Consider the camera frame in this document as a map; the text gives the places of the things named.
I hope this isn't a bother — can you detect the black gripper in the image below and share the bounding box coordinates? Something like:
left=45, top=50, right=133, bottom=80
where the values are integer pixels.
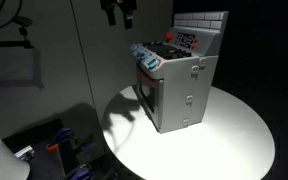
left=99, top=0, right=138, bottom=30

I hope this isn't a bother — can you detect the grey oven door with window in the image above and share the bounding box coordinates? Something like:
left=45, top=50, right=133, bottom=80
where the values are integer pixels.
left=135, top=64, right=165, bottom=133

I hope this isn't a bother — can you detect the purple clamp with orange tip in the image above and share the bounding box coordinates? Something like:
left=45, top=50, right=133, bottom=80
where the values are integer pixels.
left=46, top=127, right=74, bottom=152

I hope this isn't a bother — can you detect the black mounting plate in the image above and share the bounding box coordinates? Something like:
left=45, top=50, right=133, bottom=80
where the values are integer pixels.
left=2, top=118, right=106, bottom=180

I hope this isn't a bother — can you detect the white round table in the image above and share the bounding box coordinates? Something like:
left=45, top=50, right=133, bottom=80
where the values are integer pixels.
left=101, top=83, right=276, bottom=180

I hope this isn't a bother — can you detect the orange oven door handle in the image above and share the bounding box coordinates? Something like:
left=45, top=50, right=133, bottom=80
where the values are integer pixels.
left=136, top=65, right=159, bottom=85

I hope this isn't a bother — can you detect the grey toy stove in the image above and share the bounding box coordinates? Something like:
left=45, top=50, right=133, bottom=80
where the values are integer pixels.
left=129, top=10, right=229, bottom=135

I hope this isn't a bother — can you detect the black stove keypad display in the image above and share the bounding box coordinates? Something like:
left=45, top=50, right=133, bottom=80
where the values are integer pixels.
left=175, top=32, right=196, bottom=48

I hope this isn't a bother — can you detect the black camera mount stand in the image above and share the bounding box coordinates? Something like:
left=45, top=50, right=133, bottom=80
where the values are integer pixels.
left=0, top=16, right=35, bottom=50

